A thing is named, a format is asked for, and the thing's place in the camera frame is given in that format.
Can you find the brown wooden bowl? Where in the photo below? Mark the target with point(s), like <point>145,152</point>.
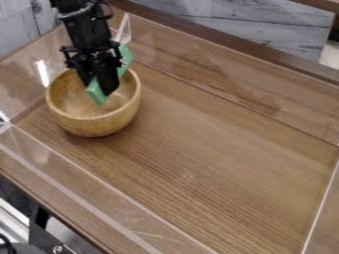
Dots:
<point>79,115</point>

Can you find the black table leg bracket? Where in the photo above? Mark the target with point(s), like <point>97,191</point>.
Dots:
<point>41,237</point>

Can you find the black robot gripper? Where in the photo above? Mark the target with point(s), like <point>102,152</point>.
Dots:
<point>93,52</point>

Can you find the clear acrylic corner bracket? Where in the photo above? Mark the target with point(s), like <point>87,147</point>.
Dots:
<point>122,33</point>

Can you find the clear acrylic front barrier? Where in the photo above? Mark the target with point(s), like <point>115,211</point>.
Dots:
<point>118,224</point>

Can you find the green rectangular block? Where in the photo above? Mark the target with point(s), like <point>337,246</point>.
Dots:
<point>110,66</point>

